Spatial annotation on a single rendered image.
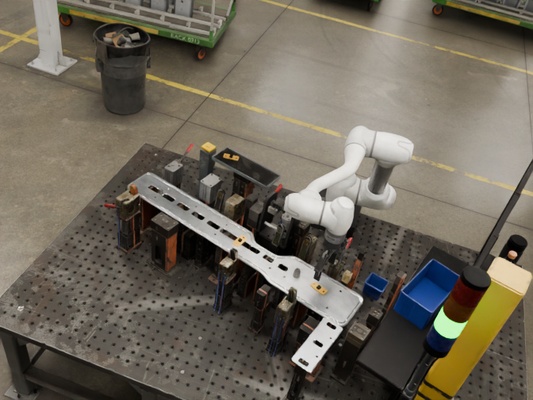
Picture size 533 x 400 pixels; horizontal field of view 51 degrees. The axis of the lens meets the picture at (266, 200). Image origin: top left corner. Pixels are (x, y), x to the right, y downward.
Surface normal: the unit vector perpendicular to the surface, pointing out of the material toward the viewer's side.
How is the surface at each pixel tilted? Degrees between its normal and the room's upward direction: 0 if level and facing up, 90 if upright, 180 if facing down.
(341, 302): 0
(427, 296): 0
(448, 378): 88
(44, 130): 0
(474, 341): 90
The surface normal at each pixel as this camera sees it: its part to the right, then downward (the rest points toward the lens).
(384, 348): 0.14, -0.75
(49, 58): -0.32, 0.57
